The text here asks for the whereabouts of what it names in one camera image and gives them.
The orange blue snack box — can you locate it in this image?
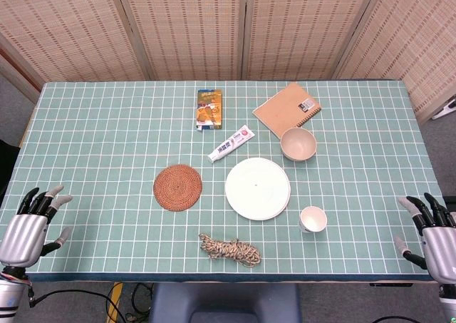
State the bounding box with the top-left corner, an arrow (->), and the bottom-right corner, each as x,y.
195,88 -> 224,131

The white stand foot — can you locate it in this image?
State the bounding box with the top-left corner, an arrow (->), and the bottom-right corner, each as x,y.
431,97 -> 456,121

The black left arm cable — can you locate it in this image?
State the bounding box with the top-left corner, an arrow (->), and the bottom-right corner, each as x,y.
28,287 -> 128,323

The white floral paper cup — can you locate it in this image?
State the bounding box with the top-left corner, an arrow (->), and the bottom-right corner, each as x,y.
299,205 -> 328,233

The off-white bowl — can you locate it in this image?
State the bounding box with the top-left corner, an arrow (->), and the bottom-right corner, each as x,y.
279,127 -> 318,163

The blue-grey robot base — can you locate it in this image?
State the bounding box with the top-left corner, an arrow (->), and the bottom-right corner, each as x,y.
148,282 -> 303,323

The yellow floor strip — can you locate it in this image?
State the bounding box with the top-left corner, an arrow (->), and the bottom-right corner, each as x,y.
105,282 -> 124,323

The green checked tablecloth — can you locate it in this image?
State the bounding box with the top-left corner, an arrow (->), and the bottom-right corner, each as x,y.
0,79 -> 445,283

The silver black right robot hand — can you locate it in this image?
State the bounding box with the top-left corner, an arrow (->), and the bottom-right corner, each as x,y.
393,192 -> 456,284

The kraft spiral notebook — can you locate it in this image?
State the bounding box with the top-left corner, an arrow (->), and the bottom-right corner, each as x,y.
252,82 -> 322,139

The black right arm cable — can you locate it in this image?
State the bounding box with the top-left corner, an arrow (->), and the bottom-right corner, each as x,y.
376,314 -> 442,323

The bamboo folding screen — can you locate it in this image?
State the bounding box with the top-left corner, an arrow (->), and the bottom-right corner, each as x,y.
0,0 -> 456,124

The brown woven round coaster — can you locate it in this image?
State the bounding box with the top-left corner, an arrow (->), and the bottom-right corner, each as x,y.
152,163 -> 203,212

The white toothpaste tube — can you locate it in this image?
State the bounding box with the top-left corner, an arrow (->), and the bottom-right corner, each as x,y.
207,124 -> 256,164

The beige braided rope bundle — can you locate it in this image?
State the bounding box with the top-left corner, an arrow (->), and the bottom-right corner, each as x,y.
198,232 -> 262,268

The white round plate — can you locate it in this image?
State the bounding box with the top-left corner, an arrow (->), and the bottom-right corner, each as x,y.
224,157 -> 291,222

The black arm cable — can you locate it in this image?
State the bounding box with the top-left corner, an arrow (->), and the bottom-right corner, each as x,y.
376,314 -> 442,323
28,287 -> 128,323

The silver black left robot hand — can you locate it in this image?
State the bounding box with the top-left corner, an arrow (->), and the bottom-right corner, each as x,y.
0,184 -> 73,269

